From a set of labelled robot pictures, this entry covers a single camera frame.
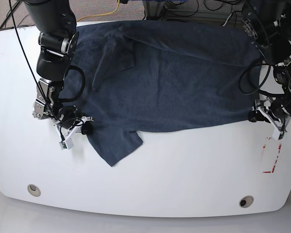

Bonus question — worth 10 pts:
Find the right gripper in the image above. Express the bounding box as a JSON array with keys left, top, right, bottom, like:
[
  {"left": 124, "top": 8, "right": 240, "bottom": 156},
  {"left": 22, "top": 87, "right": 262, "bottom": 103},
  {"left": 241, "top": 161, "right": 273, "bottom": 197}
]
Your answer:
[{"left": 55, "top": 106, "right": 93, "bottom": 135}]

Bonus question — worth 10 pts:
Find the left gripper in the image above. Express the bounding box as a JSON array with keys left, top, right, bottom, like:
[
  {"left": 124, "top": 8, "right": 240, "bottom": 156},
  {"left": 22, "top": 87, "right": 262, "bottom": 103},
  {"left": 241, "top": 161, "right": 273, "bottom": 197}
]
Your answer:
[{"left": 248, "top": 100, "right": 291, "bottom": 124}]

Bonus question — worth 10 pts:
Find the dark blue t-shirt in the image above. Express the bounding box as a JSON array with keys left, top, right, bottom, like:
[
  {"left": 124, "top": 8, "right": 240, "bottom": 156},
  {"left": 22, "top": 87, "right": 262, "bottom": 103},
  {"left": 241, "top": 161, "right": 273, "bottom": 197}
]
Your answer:
[{"left": 72, "top": 21, "right": 260, "bottom": 166}]

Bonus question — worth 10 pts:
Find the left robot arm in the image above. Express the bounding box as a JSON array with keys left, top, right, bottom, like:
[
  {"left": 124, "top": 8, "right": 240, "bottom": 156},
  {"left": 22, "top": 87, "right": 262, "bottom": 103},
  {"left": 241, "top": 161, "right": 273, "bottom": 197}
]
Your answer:
[{"left": 241, "top": 0, "right": 291, "bottom": 125}]

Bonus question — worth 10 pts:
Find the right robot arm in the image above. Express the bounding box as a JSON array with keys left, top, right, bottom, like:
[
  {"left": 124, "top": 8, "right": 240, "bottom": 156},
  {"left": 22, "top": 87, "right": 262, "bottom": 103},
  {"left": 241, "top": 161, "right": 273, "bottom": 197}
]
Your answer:
[{"left": 24, "top": 0, "right": 92, "bottom": 135}]

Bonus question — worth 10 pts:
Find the red tape rectangle marking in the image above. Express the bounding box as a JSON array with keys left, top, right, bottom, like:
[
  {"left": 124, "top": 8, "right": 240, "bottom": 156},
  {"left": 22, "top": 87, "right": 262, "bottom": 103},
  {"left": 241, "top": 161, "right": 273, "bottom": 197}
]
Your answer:
[{"left": 260, "top": 137, "right": 282, "bottom": 174}]

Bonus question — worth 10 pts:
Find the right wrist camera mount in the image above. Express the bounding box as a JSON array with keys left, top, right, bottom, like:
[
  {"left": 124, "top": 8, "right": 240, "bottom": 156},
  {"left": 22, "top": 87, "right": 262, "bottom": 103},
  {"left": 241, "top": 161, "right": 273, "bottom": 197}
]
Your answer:
[{"left": 54, "top": 116, "right": 94, "bottom": 150}]

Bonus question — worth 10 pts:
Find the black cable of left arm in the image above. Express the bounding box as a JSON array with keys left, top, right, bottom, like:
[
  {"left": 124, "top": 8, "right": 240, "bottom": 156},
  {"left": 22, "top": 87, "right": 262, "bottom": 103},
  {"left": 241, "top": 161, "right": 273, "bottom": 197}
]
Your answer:
[{"left": 238, "top": 60, "right": 286, "bottom": 98}]

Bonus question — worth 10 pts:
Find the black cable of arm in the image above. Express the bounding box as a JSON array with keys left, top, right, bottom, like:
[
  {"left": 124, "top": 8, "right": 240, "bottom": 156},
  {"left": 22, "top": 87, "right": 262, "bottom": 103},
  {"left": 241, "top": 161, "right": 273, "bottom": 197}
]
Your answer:
[
  {"left": 58, "top": 65, "right": 85, "bottom": 102},
  {"left": 238, "top": 60, "right": 286, "bottom": 98}
]

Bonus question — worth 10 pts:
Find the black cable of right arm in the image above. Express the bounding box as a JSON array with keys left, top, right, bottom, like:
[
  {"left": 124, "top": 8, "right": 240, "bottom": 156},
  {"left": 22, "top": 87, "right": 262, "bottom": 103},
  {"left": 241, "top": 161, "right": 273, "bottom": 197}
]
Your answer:
[{"left": 58, "top": 65, "right": 85, "bottom": 102}]

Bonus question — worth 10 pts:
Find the left table cable grommet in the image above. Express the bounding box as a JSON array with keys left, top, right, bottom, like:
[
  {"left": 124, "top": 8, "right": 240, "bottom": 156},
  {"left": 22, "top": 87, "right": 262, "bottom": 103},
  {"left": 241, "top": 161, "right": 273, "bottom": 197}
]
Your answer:
[{"left": 27, "top": 184, "right": 41, "bottom": 197}]

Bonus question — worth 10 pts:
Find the table cable grommet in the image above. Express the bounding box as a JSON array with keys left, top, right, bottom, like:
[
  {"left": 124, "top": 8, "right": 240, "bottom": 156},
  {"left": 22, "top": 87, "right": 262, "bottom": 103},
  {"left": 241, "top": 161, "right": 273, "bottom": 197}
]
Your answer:
[
  {"left": 239, "top": 196, "right": 254, "bottom": 208},
  {"left": 27, "top": 184, "right": 41, "bottom": 197}
]

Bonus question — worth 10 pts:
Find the right table cable grommet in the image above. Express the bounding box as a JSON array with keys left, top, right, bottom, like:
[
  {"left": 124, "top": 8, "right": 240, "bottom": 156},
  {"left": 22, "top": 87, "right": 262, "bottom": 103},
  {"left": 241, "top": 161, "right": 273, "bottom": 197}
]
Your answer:
[{"left": 239, "top": 196, "right": 254, "bottom": 208}]

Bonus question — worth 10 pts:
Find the aluminium frame structure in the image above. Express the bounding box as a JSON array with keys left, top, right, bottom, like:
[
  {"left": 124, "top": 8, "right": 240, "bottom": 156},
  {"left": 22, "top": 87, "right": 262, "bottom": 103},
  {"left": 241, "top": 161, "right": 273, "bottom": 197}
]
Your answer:
[{"left": 142, "top": 0, "right": 244, "bottom": 25}]

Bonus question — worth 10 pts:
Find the yellow cable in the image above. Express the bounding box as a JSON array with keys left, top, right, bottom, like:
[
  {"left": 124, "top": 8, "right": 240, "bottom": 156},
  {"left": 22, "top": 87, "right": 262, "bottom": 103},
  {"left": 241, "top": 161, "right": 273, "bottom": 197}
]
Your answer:
[{"left": 77, "top": 0, "right": 119, "bottom": 23}]

